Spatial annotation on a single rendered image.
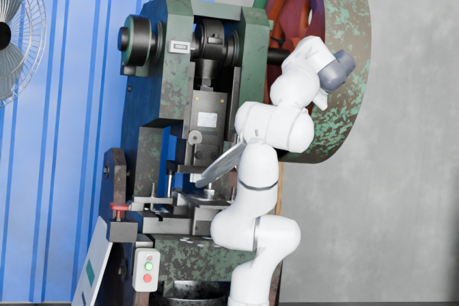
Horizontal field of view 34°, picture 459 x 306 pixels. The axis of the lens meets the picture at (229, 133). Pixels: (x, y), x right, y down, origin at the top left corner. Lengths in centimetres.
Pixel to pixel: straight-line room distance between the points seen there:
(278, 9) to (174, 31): 64
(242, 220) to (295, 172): 224
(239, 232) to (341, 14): 93
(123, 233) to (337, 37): 99
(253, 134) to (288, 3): 121
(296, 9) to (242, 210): 119
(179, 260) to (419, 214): 236
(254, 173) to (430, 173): 285
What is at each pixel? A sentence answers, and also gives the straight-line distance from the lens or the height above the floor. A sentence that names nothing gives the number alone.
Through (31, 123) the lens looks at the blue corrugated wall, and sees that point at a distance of 384.
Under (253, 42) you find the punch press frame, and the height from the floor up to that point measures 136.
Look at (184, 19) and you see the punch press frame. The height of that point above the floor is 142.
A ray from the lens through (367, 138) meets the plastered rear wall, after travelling 445.
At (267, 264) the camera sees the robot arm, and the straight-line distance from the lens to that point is 210.
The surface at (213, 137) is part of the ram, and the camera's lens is 276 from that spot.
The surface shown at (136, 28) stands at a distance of 268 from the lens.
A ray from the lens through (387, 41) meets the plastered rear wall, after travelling 449.
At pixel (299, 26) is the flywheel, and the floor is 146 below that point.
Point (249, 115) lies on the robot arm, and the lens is 197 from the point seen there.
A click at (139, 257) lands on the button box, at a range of 248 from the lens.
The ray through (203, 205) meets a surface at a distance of 256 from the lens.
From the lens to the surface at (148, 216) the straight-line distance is 268.
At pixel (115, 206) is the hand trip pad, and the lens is 252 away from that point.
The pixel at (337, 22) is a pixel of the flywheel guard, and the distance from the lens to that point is 260.
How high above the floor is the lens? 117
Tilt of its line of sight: 3 degrees down
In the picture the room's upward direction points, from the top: 5 degrees clockwise
